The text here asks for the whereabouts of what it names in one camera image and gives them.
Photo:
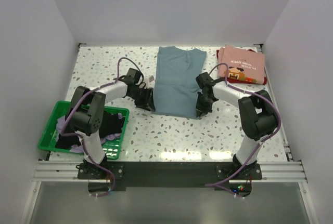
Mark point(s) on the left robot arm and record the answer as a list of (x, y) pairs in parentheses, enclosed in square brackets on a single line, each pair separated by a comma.
[(85, 113)]

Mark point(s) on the blue t-shirt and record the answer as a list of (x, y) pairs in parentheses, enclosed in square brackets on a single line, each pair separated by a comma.
[(175, 90)]

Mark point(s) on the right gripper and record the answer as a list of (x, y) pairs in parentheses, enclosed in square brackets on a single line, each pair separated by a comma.
[(201, 109)]

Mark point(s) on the lavender garment in basket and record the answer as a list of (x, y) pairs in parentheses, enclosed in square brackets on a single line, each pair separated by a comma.
[(112, 137)]

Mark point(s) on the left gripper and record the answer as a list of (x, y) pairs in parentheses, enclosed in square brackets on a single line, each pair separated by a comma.
[(147, 103)]

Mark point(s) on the black garment in basket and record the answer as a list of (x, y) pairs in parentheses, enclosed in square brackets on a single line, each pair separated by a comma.
[(112, 125)]

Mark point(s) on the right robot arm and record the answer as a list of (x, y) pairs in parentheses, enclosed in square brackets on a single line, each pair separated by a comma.
[(260, 120)]

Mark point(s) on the red folded t-shirt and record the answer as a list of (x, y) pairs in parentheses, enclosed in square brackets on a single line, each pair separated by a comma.
[(257, 80)]

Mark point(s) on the green plastic basket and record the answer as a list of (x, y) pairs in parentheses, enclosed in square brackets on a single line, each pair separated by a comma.
[(111, 144)]

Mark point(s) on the aluminium frame rail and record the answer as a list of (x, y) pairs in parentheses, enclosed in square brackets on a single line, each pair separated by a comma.
[(271, 171)]

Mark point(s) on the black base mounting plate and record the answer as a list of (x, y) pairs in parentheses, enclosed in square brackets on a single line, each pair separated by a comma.
[(118, 176)]

